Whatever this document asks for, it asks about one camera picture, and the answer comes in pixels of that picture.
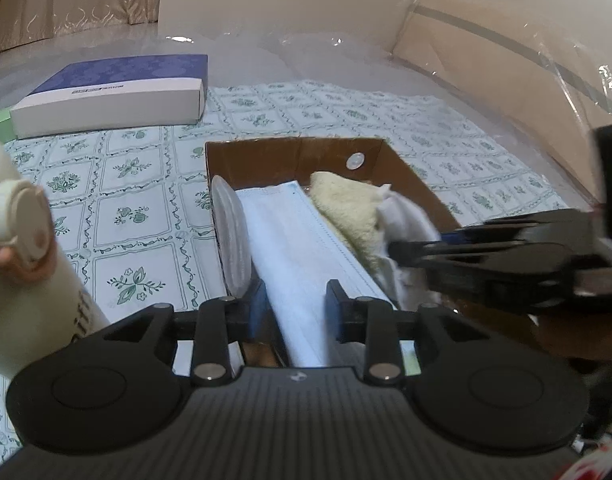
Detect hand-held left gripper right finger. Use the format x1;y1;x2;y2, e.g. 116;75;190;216
326;280;517;386

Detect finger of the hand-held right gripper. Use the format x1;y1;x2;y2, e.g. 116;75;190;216
438;209;599;247
388;240;587;313

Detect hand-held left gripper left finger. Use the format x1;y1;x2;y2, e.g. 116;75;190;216
76;280;269;386

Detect blue face mask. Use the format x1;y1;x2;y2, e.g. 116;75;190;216
235;182;399;368

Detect translucent round pad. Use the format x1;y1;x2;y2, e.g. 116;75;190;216
210;175;253;296

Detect cream fluffy towel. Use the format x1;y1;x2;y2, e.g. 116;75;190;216
308;171;394;273

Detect brown cardboard box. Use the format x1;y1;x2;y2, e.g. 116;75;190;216
205;136;552;368

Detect plastic wrapped headboard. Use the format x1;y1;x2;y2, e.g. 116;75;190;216
388;0;612;206

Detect person's red white clothing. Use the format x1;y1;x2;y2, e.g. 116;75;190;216
561;430;612;480

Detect cream thermos bottle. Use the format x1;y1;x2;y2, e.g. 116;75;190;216
0;136;111;381

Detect blue white flat box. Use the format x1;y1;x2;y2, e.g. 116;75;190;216
10;54;209;139

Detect beige patterned curtain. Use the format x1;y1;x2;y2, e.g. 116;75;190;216
0;0;165;53

